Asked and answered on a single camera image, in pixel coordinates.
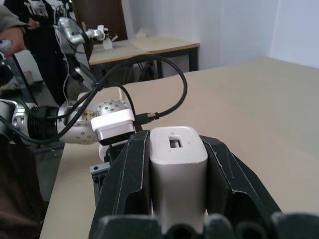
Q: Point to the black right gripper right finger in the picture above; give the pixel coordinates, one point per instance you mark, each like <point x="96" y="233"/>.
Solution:
<point x="224" y="174"/>

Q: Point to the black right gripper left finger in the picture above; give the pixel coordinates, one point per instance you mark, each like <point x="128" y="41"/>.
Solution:
<point x="124" y="174"/>

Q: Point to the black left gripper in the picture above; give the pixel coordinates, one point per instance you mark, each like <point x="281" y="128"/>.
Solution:
<point x="115" y="153"/>

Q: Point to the white charger block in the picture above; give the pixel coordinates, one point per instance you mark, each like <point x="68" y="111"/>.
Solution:
<point x="178" y="174"/>

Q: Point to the bystander bare hand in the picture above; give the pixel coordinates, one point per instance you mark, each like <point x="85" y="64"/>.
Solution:
<point x="17" y="39"/>

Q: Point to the dark brown fabric mass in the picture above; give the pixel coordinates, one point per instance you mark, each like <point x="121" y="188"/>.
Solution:
<point x="17" y="194"/>

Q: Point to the wooden background table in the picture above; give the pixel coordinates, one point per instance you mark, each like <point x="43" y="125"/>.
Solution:
<point x="149" y="46"/>

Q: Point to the black stand pole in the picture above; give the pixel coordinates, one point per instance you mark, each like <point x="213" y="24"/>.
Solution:
<point x="23" y="77"/>

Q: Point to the silver background robot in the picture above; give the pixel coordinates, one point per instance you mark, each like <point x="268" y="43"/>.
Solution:
<point x="72" y="32"/>

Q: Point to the person in black hoodie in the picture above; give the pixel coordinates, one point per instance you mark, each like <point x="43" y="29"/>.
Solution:
<point x="42" y="37"/>

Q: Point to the brown wooden door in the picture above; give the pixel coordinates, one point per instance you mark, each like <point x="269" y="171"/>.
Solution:
<point x="99" y="15"/>

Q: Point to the metal table edge bracket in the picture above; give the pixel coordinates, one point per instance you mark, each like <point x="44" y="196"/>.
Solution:
<point x="97" y="171"/>

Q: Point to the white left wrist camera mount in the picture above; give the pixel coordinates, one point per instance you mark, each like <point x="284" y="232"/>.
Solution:
<point x="112" y="122"/>

